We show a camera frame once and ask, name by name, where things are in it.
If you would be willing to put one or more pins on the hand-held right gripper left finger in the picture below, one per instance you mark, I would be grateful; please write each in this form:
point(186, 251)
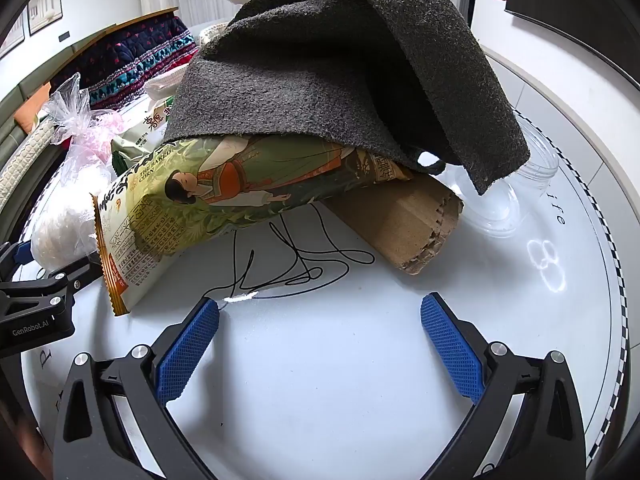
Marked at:
point(187, 350)

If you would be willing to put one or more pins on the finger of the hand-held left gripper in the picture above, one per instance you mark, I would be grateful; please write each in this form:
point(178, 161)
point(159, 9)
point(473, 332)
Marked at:
point(70, 272)
point(22, 254)

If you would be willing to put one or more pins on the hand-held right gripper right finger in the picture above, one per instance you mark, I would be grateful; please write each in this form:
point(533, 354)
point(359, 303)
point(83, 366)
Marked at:
point(452, 347)

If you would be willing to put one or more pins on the clear bag with white filling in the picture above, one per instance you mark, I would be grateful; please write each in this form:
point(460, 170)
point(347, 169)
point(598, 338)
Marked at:
point(65, 230)

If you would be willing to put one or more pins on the brown cardboard piece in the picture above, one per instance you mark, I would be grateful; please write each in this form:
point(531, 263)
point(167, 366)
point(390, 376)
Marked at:
point(400, 220)

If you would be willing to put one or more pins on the pink plastic bag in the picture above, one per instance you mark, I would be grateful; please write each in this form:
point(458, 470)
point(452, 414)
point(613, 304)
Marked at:
point(100, 132)

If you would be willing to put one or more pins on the green and white packet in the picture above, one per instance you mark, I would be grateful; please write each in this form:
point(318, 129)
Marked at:
point(140, 135)

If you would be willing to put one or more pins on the green illustrated snack packet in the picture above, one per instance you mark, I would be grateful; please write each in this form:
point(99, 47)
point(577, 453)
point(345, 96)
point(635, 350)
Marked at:
point(225, 195)

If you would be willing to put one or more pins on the dark grey felt cloth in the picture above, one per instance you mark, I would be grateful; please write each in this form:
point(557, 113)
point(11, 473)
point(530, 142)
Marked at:
point(325, 60)

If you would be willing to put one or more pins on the beige quilted sofa cover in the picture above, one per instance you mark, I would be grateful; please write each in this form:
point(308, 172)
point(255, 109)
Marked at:
point(22, 160)

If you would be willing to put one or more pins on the black thread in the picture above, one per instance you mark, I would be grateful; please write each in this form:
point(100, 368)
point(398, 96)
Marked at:
point(234, 260)

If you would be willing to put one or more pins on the clear plastic container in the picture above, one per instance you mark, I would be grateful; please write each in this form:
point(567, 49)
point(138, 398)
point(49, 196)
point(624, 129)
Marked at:
point(500, 210)

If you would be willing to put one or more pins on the orange cushion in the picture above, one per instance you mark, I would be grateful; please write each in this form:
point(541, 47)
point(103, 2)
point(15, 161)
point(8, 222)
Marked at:
point(32, 105)

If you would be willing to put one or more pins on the green sofa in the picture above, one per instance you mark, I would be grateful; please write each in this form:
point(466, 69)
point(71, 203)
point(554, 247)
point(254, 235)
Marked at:
point(10, 105)

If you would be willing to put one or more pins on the white cloth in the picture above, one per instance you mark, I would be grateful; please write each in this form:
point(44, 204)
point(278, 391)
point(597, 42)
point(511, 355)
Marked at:
point(165, 85)

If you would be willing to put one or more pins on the table with patterned red cloth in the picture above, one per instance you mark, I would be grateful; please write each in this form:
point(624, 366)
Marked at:
point(130, 55)

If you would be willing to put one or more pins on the woven toy basket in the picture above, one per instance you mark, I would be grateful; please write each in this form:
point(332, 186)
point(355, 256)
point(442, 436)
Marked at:
point(212, 37)

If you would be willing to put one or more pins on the framed wall picture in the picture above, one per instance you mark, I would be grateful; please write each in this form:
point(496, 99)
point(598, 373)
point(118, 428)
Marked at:
point(45, 5)
point(11, 42)

